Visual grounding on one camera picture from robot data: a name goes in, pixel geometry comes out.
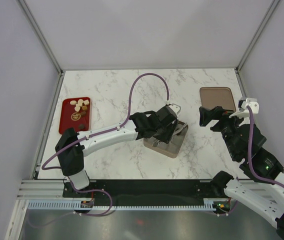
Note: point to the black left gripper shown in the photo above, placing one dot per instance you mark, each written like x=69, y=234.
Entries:
x=166, y=138

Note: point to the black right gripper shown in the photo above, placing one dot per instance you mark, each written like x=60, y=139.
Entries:
x=206, y=115

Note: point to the rose gold chocolate box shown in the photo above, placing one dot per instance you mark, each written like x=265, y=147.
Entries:
x=170, y=149

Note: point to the white heart chocolate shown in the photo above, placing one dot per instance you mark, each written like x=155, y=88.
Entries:
x=77, y=108

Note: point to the metal tongs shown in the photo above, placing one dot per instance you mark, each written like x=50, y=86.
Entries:
x=179, y=128

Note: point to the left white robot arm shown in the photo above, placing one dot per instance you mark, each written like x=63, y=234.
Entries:
x=73, y=146

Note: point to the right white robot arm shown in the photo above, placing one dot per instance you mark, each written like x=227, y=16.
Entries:
x=244, y=143

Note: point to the white chocolate piece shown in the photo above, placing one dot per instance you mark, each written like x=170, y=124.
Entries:
x=73, y=102
x=80, y=102
x=86, y=102

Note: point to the rose gold box lid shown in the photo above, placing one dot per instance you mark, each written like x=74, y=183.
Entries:
x=212, y=97

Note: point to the red rectangular tray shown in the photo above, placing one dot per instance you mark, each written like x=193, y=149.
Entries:
x=69, y=118

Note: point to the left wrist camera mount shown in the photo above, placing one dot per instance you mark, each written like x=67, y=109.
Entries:
x=175, y=108

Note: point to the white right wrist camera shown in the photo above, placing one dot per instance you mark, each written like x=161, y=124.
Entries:
x=243, y=105

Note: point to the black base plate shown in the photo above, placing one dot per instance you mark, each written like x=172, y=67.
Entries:
x=157, y=192

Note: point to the white slotted cable duct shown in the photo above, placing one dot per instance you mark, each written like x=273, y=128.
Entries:
x=79, y=205

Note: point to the right aluminium frame post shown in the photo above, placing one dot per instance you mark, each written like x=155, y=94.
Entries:
x=259, y=31

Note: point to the aluminium frame post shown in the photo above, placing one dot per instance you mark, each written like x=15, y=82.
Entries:
x=259, y=31
x=39, y=34

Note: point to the left aluminium frame post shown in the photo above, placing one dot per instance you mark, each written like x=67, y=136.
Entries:
x=39, y=34

